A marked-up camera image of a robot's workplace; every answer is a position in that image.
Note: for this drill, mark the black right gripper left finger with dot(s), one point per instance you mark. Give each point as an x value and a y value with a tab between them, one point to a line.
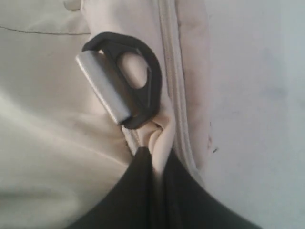
130	203

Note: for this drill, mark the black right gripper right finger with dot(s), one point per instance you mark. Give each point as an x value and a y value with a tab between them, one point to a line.
189	206

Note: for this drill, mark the cream canvas duffel bag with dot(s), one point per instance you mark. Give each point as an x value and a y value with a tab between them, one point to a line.
60	152

